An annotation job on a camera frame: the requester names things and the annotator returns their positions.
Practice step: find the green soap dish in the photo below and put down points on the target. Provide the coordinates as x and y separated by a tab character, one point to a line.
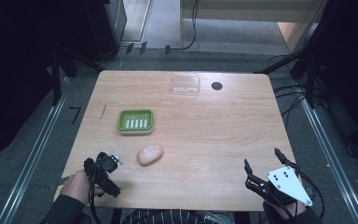
135	122

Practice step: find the metal floor rail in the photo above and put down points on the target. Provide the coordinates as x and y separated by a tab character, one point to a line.
31	155
332	161

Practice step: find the clear plastic lid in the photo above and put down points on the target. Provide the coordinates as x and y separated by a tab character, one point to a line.
185	85

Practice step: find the pale wooden furniture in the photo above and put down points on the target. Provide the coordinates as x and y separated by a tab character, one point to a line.
248	9

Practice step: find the person's striped clothing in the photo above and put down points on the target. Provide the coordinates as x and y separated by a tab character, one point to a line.
174	216

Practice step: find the black stand frame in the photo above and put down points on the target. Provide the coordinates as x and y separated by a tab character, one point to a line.
56	77
309	65

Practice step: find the peach soap bar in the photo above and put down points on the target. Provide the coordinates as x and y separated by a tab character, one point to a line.
150	154

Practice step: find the person's right hand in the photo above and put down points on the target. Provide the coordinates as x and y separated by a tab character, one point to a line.
281	209

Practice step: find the person's left hand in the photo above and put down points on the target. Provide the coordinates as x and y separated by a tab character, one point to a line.
77	186

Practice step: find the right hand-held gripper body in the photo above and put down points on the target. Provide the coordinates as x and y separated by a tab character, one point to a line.
287	183

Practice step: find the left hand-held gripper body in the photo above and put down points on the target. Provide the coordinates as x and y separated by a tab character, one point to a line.
107	163

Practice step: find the dark cabinet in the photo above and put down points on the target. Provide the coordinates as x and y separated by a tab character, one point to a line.
105	25

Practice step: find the black round table grommet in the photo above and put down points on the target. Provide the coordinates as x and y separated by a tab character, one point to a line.
217	86

